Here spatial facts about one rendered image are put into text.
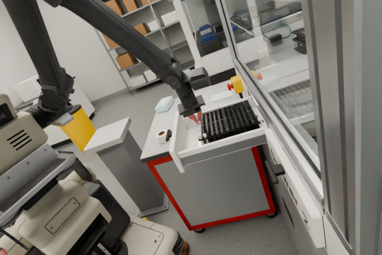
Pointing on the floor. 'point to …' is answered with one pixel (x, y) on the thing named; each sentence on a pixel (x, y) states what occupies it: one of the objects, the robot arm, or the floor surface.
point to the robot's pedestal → (128, 167)
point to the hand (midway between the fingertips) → (199, 121)
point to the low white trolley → (209, 175)
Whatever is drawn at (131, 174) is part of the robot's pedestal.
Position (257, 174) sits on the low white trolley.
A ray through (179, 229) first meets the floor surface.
